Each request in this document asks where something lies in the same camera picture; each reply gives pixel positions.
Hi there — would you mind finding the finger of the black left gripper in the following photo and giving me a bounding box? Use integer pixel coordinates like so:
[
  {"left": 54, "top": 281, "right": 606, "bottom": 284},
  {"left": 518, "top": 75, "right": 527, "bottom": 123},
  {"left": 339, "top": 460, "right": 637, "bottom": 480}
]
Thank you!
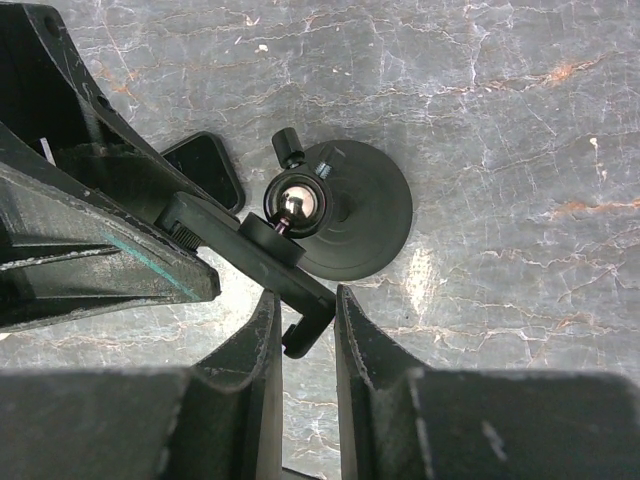
[
  {"left": 1, "top": 2, "right": 200, "bottom": 220},
  {"left": 1, "top": 127, "right": 220, "bottom": 333}
]

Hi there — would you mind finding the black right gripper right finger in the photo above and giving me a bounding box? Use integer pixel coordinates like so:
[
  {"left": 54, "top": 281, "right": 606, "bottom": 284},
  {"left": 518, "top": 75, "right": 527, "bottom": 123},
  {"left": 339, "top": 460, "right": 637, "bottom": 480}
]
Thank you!
[{"left": 334, "top": 285, "right": 450, "bottom": 479}]

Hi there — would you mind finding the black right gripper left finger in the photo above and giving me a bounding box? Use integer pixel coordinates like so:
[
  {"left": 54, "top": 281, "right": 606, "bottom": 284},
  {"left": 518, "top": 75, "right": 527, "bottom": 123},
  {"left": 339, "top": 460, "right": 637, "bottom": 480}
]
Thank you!
[{"left": 151, "top": 290, "right": 283, "bottom": 479}]

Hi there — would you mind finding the black smartphone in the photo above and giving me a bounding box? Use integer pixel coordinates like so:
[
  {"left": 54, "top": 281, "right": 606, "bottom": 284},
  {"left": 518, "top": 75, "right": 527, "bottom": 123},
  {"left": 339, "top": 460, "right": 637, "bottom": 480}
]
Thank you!
[{"left": 161, "top": 131, "right": 246, "bottom": 215}]

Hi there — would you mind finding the black round-base phone stand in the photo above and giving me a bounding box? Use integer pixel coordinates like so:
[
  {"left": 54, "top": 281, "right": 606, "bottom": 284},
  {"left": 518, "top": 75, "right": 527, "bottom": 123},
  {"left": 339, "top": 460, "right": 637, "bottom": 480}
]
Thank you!
[{"left": 156, "top": 127, "right": 413, "bottom": 359}]

